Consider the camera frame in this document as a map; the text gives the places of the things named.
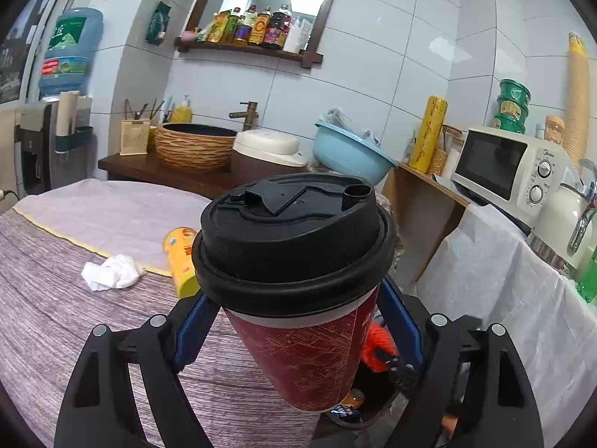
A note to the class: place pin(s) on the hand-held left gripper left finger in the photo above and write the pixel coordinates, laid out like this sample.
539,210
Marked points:
193,331

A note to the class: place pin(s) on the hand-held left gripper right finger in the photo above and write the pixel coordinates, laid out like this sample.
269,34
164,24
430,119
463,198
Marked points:
403,324

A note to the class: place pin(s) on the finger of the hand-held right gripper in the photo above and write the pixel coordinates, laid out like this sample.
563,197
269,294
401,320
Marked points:
402,375

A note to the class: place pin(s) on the red paper cup black lid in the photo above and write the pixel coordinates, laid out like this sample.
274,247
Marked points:
303,345

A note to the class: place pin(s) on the yellow can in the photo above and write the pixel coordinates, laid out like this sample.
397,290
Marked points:
179,261

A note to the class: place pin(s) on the white cover cloth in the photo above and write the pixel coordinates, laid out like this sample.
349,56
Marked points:
489,280

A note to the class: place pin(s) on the crumpled white tissue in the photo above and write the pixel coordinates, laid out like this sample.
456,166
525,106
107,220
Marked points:
114,273

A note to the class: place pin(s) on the wooden shelf unit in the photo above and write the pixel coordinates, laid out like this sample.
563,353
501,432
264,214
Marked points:
419,210

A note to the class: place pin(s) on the jute twine roll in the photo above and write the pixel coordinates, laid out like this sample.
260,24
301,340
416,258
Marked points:
438,161

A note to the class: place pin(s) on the wooden counter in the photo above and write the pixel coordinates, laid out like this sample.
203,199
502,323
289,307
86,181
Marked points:
135,168

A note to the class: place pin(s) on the light blue basin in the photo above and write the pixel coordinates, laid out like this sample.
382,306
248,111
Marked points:
345,154

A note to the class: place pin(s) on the woven basket sink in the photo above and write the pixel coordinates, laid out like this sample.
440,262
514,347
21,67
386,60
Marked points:
196,149

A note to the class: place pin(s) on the white microwave oven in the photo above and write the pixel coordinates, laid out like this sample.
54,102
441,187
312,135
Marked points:
494,163

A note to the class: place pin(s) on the green glass bottle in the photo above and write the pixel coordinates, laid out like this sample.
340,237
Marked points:
588,280

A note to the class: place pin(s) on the yellow wrap roll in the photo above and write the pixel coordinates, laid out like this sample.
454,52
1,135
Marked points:
429,135

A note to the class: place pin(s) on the white kettle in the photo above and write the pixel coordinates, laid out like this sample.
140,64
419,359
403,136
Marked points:
559,210

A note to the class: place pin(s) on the white rice cooker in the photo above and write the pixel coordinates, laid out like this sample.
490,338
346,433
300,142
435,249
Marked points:
266,147

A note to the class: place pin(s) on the chrome faucet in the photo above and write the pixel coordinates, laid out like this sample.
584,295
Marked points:
580,228

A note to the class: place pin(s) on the beige chopstick box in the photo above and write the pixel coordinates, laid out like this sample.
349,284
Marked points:
135,137

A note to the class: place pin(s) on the white plastic bag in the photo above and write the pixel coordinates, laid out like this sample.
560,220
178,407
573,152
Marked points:
336,119

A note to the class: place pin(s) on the yellow soap bottle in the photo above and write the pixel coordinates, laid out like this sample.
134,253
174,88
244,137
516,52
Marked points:
183,113

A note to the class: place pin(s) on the brass faucet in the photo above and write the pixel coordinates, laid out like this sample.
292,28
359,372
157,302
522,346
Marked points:
249,116

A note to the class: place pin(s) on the dark green cup holder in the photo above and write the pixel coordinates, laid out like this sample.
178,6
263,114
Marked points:
77,140

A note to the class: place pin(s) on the bundle of chopsticks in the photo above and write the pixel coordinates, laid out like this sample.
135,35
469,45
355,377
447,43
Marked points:
140,112

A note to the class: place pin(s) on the white power plug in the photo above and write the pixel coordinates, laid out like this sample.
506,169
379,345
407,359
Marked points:
7,193

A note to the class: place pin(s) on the water dispenser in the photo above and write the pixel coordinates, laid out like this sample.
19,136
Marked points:
32,149

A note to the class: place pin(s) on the beige jar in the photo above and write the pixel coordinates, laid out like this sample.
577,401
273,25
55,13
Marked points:
554,130

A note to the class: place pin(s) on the white paper cup sleeve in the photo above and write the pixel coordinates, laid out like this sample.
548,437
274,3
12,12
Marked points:
67,112

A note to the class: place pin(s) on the tall stack of paper cups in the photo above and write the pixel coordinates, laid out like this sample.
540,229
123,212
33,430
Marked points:
576,102

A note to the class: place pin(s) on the purple label bottle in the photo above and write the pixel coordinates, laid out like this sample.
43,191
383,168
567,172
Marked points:
242,32

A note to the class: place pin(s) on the yellow oil bottle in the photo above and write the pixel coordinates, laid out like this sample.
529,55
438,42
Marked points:
216,29

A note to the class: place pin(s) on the green label bottle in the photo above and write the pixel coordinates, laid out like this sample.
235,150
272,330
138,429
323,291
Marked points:
230,28

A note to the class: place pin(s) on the blue water jug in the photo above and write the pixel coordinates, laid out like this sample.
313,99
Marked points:
70,51

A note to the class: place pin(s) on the white bottle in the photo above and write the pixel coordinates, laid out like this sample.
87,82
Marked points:
296,36

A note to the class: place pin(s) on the orange label bottle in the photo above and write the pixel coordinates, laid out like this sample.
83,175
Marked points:
259,30

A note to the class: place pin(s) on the green packet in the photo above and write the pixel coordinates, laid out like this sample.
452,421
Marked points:
158,23

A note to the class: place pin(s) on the dark red bottle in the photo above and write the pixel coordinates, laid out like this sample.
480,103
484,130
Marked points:
278,30

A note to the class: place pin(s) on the window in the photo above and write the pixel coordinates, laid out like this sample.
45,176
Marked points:
18,56

